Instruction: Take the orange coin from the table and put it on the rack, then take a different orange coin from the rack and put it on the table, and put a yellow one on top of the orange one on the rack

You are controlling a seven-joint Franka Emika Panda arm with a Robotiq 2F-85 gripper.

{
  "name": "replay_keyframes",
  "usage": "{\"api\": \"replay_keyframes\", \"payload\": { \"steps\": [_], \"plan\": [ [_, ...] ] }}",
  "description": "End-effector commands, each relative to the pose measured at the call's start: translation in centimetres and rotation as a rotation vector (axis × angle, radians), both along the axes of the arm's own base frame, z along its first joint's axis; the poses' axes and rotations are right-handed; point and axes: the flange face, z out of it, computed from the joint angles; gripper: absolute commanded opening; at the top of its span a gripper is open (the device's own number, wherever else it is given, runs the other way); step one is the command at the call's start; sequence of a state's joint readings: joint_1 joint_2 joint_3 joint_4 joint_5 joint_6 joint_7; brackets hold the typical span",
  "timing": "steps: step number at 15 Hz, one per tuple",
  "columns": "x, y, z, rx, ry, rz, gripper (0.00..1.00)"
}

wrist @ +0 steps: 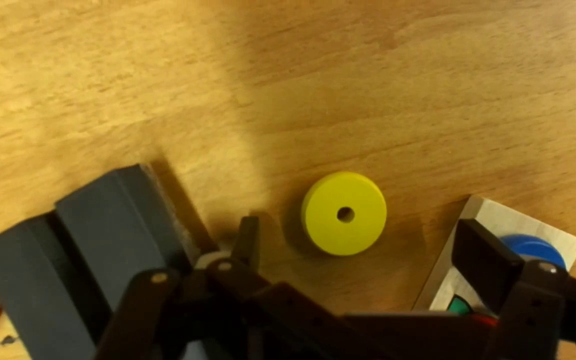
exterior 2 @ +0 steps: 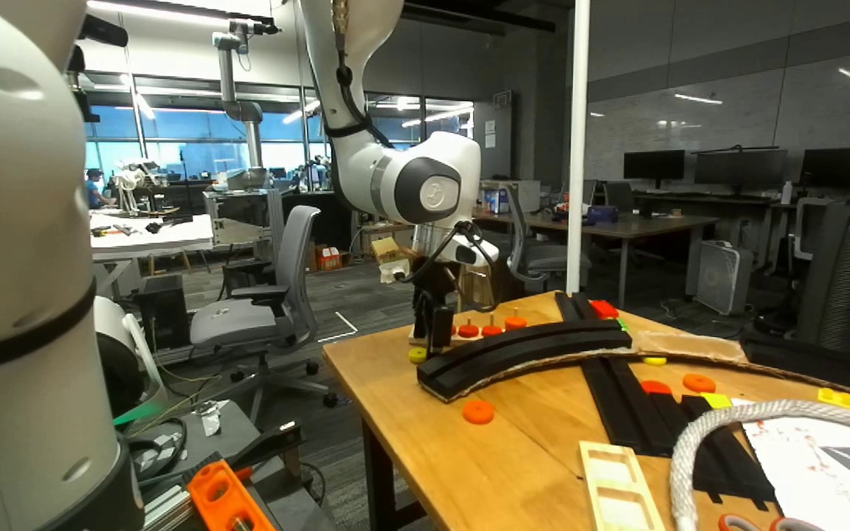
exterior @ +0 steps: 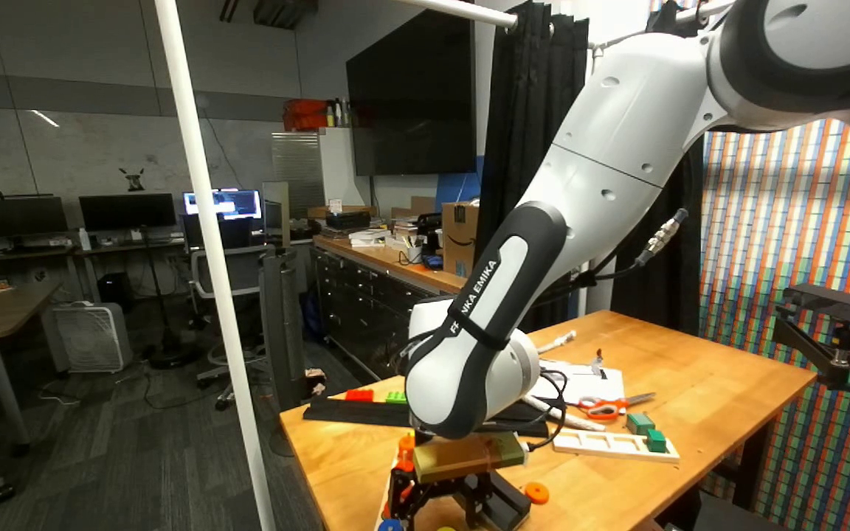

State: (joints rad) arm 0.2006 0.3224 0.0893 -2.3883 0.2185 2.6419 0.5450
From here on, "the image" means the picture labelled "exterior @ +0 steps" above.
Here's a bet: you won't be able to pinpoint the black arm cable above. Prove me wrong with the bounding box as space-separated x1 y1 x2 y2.
524 205 694 457

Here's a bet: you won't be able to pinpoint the white frame pole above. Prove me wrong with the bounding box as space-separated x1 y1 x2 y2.
150 0 278 531

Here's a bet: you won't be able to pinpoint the white horizontal bar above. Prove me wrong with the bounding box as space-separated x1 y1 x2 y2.
398 0 522 31

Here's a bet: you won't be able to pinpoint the workbench drawer cabinet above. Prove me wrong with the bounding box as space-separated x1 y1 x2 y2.
310 233 471 380

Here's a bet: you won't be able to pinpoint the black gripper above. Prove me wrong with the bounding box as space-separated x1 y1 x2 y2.
383 465 520 531

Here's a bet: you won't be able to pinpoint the white rope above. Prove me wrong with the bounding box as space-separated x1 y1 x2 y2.
524 330 597 432

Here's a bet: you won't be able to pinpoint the colourful patterned backdrop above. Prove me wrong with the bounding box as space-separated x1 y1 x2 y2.
699 116 850 531

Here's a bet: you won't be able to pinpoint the white cabinet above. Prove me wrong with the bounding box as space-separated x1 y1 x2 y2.
268 127 368 215

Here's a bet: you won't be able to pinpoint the white box fan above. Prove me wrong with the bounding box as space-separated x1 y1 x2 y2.
40 298 136 377

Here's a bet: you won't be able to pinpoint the large black wall screen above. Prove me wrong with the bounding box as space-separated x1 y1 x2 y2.
344 10 479 181

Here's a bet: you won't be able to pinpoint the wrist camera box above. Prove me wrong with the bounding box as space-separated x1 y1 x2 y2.
412 432 529 487

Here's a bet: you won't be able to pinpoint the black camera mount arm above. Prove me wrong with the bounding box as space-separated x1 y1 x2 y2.
774 285 850 394

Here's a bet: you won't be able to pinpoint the wooden peg rack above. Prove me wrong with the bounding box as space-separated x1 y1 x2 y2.
374 432 431 531

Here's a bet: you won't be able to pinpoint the grey upright panel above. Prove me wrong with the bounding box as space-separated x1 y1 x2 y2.
256 240 312 410

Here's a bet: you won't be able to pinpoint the red storage box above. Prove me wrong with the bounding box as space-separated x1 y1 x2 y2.
284 99 330 134

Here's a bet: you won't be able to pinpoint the black curtain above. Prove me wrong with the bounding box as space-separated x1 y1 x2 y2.
465 0 592 335
610 0 707 338

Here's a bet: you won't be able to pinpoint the white paper sheet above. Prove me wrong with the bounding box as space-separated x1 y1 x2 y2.
538 360 629 428

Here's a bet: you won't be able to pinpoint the long straight black track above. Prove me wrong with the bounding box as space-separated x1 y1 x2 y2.
302 394 412 428

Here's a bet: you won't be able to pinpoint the orange handled scissors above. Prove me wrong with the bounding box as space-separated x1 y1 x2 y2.
576 391 659 428

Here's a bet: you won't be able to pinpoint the cardboard box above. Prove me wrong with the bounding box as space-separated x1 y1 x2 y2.
439 200 483 282

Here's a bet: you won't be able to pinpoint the black computer monitor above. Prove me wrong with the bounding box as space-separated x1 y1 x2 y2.
76 193 181 233
0 193 70 242
181 186 266 224

